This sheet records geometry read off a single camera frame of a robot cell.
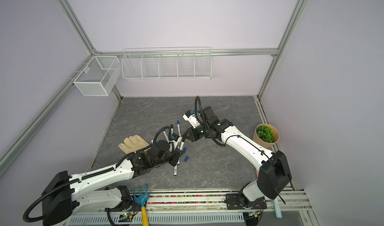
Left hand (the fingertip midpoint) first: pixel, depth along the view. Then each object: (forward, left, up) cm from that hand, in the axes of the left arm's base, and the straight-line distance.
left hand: (182, 152), depth 78 cm
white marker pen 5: (-5, +5, -12) cm, 14 cm away
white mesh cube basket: (+52, +54, +12) cm, 76 cm away
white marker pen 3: (+18, +12, -14) cm, 26 cm away
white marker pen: (+25, +4, -14) cm, 29 cm away
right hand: (+5, -2, +5) cm, 8 cm away
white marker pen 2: (+23, +9, -13) cm, 28 cm away
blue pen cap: (+1, -1, -13) cm, 13 cm away
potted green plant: (+8, -48, -1) cm, 49 cm away
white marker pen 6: (-8, +1, +5) cm, 9 cm away
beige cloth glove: (+13, +32, -12) cm, 37 cm away
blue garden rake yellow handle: (-19, +21, -11) cm, 31 cm away
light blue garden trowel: (-26, -45, -11) cm, 53 cm away
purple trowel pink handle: (-10, -41, -12) cm, 44 cm away
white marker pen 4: (+2, 0, +4) cm, 4 cm away
